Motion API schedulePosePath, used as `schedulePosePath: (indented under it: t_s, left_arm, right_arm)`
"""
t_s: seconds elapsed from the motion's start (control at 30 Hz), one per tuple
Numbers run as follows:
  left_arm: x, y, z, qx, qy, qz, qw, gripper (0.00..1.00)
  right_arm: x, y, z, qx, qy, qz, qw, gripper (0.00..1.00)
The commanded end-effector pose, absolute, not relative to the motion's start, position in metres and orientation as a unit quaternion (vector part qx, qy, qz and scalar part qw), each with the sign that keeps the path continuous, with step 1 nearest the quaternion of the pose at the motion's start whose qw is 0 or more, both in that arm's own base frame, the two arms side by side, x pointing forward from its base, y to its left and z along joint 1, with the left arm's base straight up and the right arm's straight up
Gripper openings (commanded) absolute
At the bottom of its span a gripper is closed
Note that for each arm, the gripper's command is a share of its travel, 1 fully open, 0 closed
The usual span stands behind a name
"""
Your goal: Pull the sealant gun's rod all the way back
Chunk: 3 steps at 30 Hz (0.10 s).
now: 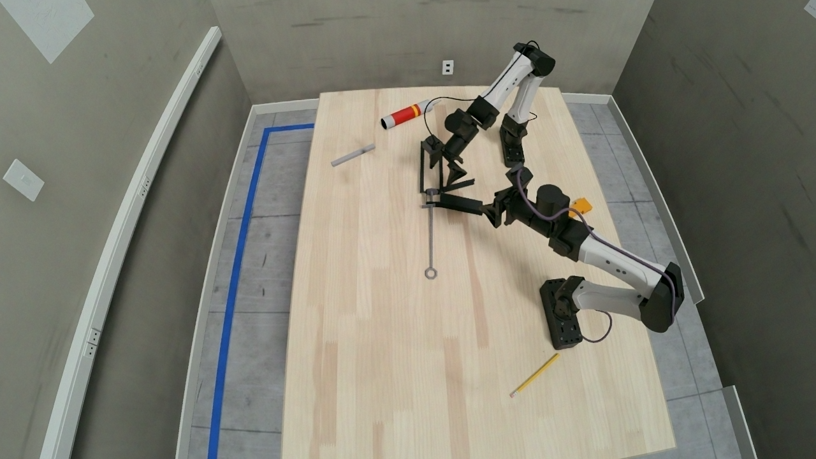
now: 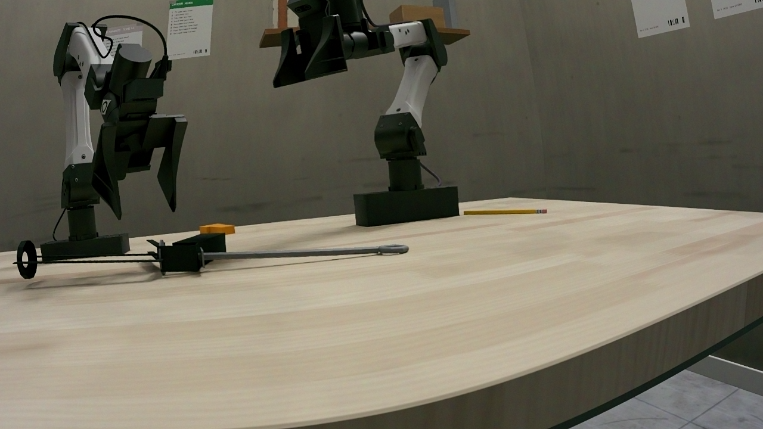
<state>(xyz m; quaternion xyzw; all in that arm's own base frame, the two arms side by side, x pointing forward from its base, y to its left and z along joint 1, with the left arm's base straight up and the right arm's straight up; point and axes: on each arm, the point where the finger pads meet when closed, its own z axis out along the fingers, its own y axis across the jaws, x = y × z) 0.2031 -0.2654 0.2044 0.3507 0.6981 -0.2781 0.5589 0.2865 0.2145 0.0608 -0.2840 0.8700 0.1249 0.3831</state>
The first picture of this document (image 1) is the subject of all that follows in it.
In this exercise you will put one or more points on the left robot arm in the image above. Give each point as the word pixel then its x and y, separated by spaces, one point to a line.
pixel 649 301

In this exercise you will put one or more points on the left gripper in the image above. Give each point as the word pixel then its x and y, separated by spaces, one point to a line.
pixel 515 210

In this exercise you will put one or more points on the red and grey sealant cartridge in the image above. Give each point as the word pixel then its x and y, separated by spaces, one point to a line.
pixel 407 114

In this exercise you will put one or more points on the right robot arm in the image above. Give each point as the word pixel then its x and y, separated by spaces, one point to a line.
pixel 530 68

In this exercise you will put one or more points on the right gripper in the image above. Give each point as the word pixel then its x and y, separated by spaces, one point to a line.
pixel 455 146

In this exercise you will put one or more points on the grey rectangular bar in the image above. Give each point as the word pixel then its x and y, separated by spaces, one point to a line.
pixel 352 155

